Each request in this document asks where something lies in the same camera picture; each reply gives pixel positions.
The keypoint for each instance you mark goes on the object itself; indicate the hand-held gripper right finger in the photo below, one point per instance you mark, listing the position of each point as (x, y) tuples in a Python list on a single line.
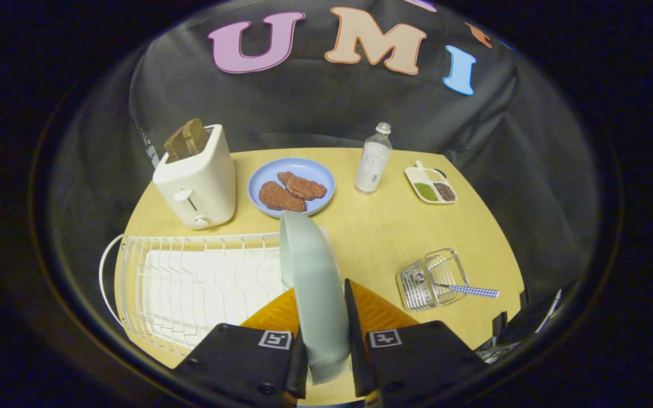
[(417, 362)]

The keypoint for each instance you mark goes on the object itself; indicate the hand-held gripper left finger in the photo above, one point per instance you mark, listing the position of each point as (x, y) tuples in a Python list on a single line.
[(236, 362)]

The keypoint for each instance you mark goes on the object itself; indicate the pale green plate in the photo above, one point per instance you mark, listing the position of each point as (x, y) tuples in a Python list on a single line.
[(316, 294)]

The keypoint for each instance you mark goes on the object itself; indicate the white divided condiment dish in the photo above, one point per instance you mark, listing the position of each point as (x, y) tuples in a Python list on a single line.
[(431, 184)]

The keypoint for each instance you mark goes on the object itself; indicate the blue plate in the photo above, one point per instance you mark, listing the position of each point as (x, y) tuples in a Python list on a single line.
[(291, 186)]

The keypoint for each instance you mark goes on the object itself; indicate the brown meat steak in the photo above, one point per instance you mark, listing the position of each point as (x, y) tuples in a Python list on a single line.
[(304, 185), (281, 198)]

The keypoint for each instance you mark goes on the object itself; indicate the white toaster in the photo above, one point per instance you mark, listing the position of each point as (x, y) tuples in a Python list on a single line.
[(199, 184)]

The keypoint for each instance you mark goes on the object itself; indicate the clear plastic bottle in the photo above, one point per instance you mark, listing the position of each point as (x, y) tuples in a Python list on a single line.
[(373, 161)]

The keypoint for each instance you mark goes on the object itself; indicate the brown toast slice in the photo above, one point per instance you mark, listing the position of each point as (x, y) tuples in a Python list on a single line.
[(176, 146), (196, 136)]

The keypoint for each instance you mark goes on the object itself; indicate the black backdrop cloth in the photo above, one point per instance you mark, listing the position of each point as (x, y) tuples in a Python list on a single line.
[(326, 107)]

